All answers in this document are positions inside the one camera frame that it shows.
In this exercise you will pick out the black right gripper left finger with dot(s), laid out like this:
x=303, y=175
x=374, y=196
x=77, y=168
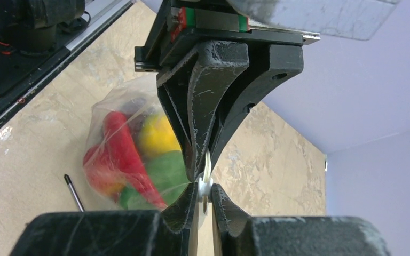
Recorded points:
x=133, y=232

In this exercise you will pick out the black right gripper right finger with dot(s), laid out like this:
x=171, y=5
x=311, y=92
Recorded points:
x=238, y=233

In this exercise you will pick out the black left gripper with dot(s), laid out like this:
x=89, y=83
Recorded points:
x=218, y=75

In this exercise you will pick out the green bell pepper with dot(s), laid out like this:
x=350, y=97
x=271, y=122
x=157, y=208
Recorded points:
x=167, y=173

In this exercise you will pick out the clear dotted zip top bag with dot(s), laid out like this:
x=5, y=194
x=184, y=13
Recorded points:
x=136, y=99

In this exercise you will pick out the red chili pepper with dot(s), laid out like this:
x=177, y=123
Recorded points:
x=126, y=158

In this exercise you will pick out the yellow black screwdriver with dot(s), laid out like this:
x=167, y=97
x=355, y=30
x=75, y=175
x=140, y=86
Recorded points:
x=74, y=193

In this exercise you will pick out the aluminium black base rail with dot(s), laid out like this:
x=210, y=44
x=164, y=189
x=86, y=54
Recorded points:
x=38, y=39

